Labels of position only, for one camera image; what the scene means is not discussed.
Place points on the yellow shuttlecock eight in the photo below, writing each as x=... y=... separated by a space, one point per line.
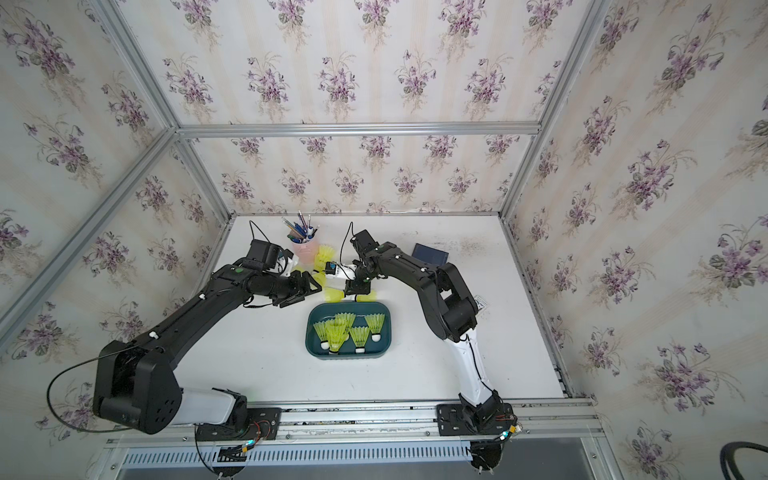
x=375 y=323

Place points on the yellow shuttlecock twelve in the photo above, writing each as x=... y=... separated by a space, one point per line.
x=370 y=297

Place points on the blue book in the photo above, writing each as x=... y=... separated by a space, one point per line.
x=430 y=255

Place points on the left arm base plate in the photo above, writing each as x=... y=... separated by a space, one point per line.
x=248 y=424

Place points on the pink pen cup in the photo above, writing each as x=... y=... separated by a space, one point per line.
x=306 y=251

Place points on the pens in cup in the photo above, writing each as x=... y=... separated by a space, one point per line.
x=301 y=230

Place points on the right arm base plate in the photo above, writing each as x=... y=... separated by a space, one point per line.
x=493 y=417

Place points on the teal plastic storage box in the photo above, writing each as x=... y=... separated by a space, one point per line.
x=327 y=311

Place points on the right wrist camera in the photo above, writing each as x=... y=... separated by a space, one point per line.
x=363 y=243

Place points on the yellow shuttlecock nine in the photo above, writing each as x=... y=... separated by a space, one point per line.
x=336 y=339

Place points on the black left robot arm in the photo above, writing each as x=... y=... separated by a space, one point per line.
x=135 y=384

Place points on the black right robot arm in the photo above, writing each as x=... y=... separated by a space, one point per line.
x=449 y=309

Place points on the yellow shuttlecock six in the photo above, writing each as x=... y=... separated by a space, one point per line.
x=325 y=331

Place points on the red blue white packet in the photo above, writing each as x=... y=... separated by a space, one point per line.
x=481 y=303

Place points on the aluminium front rail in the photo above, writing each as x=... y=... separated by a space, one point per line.
x=417 y=421

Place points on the yellow shuttlecock four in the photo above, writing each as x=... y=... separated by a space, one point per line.
x=359 y=336

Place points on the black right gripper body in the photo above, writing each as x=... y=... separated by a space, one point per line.
x=362 y=277

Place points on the yellow shuttlecock seven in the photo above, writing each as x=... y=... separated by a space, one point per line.
x=345 y=320

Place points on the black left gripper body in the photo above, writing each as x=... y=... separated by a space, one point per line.
x=291 y=288

